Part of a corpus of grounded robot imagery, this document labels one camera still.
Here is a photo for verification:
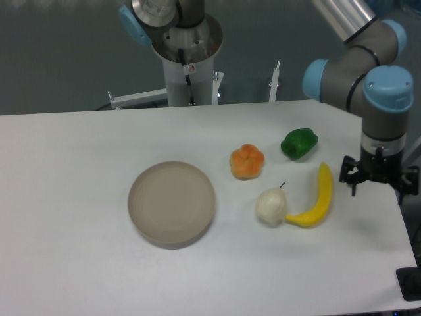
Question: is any orange toy pumpkin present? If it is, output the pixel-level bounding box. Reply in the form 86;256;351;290
229;144;265;180

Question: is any black device at table edge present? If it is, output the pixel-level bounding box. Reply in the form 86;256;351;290
396;267;421;302

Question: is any yellow toy banana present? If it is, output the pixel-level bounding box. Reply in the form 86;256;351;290
285;162;334;228

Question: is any black cable on pedestal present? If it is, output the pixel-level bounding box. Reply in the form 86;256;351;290
178;48;195;105

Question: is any white left mounting bracket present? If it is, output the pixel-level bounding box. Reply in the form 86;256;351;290
107;88;167;109

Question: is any white mounting bracket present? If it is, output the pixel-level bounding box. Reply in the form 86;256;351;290
268;60;282;102
107;88;167;109

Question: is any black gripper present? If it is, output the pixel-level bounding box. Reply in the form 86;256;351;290
339;147;420;205

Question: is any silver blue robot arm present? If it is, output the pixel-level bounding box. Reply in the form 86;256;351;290
119;1;420;196

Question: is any white right mounting bracket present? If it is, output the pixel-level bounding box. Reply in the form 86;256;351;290
268;60;282;102

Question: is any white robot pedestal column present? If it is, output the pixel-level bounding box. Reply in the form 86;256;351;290
149;15;224;107

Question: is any white toy pear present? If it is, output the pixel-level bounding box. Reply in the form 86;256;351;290
255;183;287;227

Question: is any green toy bell pepper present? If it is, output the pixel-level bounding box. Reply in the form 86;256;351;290
280;128;318;161

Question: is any beige round plate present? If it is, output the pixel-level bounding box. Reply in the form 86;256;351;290
128;161;216;249

